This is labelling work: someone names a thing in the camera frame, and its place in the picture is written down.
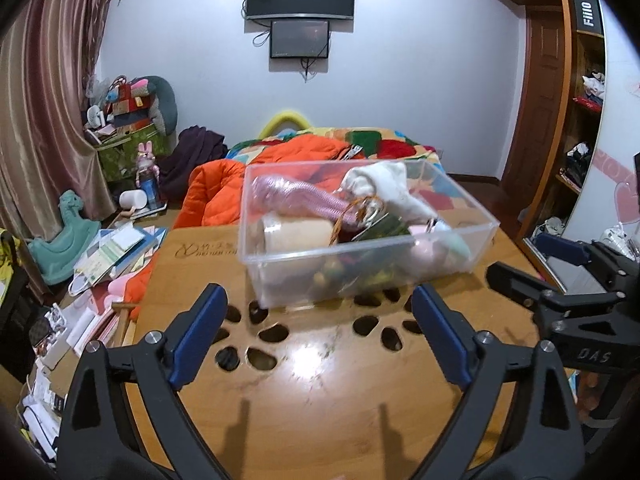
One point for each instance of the white cylinder cup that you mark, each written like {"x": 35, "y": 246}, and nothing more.
{"x": 132, "y": 200}

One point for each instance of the white wardrobe door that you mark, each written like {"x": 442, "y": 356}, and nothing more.
{"x": 617, "y": 160}

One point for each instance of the clear plastic storage box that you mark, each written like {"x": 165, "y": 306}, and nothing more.
{"x": 280, "y": 280}

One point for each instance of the dark green card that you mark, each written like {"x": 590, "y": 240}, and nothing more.
{"x": 387, "y": 227}

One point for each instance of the brown pink curtain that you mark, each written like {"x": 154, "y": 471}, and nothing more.
{"x": 40, "y": 110}

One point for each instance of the small black wall monitor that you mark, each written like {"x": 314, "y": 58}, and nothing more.
{"x": 300, "y": 39}

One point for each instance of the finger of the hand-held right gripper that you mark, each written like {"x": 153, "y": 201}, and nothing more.
{"x": 515, "y": 280}
{"x": 560, "y": 247}

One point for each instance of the yellow green pillow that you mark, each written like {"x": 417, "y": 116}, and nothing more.
{"x": 285, "y": 119}

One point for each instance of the green storage box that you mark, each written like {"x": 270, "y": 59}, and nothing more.
{"x": 130, "y": 152}

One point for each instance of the wooden wardrobe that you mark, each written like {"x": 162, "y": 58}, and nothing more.
{"x": 540, "y": 85}

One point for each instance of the grey cushion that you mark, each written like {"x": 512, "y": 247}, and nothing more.
{"x": 165, "y": 105}

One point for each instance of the white plush toy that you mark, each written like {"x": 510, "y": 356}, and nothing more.
{"x": 385, "y": 185}

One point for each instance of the wooden desktop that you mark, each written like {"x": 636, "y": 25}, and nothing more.
{"x": 310, "y": 385}

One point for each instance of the dark purple cloth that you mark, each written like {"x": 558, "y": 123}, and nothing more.
{"x": 195, "y": 160}

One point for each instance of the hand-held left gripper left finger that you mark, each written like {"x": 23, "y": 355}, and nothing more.
{"x": 197, "y": 335}

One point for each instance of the pale pink soft object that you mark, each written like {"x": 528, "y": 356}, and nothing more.
{"x": 425, "y": 255}

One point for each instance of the beige roll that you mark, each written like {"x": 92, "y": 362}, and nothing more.
{"x": 300, "y": 235}

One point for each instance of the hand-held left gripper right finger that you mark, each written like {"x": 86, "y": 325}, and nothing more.
{"x": 442, "y": 335}

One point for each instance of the teal rocking horse toy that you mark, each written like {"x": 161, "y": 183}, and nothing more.
{"x": 60, "y": 250}

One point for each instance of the colourful patchwork blanket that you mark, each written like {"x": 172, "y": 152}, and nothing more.
{"x": 395, "y": 142}

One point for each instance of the pink bunny bottle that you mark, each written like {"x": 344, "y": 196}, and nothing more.
{"x": 147, "y": 175}

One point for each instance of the pile of books and papers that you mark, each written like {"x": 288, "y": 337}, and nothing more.
{"x": 100, "y": 260}

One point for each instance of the orange jacket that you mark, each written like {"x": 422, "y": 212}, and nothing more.
{"x": 215, "y": 200}

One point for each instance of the small white fan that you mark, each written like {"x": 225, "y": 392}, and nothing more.
{"x": 95, "y": 117}

